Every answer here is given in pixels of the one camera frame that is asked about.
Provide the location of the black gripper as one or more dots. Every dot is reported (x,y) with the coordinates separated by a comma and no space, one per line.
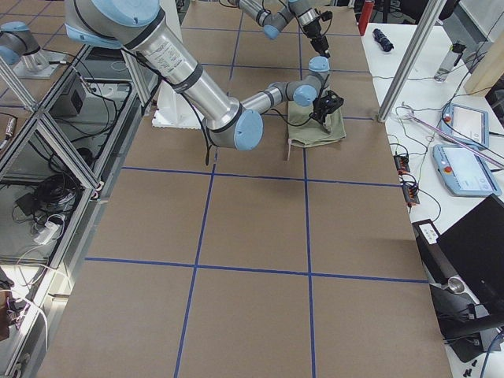
(316,32)
(324,106)

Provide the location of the olive green long-sleeve shirt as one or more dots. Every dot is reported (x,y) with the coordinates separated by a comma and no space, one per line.
(305,132)

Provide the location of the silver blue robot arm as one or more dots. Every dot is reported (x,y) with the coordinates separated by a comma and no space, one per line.
(305,13)
(140,26)

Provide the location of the white price tag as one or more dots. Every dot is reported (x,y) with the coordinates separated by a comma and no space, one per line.
(288,153)

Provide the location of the folded dark blue umbrella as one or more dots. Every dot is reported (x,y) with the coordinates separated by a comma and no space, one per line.
(383,41)

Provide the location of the long metal rod tool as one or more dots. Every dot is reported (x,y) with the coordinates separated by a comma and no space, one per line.
(409,113)

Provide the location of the orange black connector board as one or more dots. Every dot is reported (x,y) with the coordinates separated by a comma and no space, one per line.
(402,164)

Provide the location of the clear water bottle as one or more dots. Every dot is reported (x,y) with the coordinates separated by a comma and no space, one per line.
(450,61)

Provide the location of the far blue teach pendant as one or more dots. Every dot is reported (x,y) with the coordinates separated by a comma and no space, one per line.
(466,124)

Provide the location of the blue teach pendant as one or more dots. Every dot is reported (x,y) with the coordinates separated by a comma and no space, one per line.
(466,124)
(463,173)

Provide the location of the near blue teach pendant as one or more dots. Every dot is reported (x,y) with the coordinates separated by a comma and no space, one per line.
(463,173)

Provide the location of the black monitor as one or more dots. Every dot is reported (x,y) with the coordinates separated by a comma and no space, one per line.
(474,247)

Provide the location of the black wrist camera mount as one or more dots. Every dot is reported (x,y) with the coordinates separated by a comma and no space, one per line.
(332,100)
(325,16)

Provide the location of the aluminium frame post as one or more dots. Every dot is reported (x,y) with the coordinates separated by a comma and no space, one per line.
(422,32)

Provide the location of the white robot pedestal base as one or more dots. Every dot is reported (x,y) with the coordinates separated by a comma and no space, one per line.
(172,110)

